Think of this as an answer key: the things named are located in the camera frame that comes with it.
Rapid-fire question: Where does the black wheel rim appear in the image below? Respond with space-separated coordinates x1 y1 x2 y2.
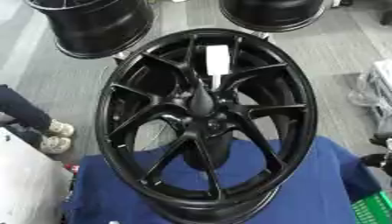
217 0 328 33
23 0 157 60

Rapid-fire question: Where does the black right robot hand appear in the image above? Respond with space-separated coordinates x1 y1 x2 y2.
358 131 392 177

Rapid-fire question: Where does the white table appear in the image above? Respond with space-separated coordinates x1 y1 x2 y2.
0 127 75 224

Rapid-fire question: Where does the person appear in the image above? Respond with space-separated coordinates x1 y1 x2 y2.
0 84 77 155

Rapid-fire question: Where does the white wire rack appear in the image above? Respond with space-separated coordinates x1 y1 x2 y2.
347 59 392 133

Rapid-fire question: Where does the green plastic crate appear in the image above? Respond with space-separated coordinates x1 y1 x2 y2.
349 191 392 224

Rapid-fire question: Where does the black spoked wheel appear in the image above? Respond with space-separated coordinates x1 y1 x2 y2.
93 28 319 224

